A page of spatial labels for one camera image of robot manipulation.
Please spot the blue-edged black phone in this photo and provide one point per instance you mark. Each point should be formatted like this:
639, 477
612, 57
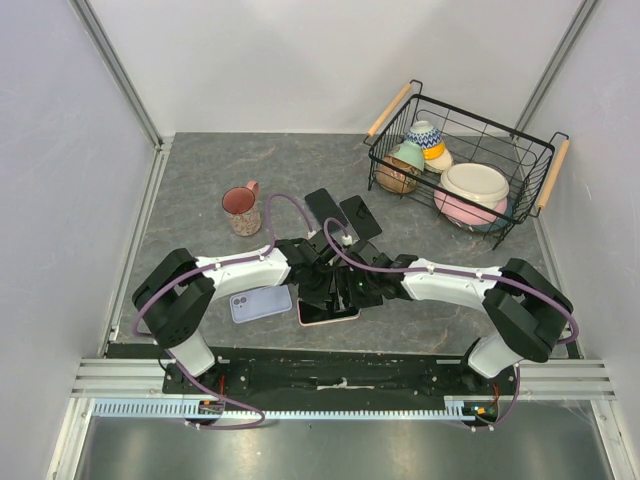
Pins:
322, 206

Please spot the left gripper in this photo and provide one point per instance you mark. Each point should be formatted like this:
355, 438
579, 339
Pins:
321, 297

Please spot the aluminium frame rail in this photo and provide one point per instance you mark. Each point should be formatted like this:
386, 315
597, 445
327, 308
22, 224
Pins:
118, 378

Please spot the green bowl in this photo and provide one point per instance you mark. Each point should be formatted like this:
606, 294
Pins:
409, 153

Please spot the dark green phone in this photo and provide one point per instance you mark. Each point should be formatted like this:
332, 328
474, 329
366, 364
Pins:
325, 315

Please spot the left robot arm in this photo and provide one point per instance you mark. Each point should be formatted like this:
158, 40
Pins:
175, 296

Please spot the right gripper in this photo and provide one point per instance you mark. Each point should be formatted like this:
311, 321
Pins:
345, 278

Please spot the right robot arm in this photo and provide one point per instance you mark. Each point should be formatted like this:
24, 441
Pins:
530, 315

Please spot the pink phone case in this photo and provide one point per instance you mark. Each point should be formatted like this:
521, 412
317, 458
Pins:
300, 315

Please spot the slotted cable duct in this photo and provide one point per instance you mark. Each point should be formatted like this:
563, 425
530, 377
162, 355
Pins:
195, 409

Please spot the lavender phone case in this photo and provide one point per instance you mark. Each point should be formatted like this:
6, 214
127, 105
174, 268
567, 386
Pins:
259, 303

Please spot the teal bowl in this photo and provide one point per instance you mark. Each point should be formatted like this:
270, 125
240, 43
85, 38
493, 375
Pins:
501, 222

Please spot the cream bowl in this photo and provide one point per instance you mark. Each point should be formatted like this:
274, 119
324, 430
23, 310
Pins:
476, 182

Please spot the blue patterned bowl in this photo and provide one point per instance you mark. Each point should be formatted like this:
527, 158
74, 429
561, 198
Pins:
424, 134

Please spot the yellow white bowl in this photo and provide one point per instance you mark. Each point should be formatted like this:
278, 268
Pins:
437, 158

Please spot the black wire basket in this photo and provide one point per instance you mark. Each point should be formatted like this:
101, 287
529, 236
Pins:
529, 164

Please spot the pink bowl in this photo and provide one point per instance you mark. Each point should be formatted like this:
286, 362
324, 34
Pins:
465, 213

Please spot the black phone with stand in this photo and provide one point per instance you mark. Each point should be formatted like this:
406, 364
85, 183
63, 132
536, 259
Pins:
360, 218

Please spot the brown bowl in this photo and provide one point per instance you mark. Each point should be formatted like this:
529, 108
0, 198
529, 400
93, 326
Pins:
397, 176

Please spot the pink floral mug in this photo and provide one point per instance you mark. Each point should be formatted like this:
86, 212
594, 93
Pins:
240, 205

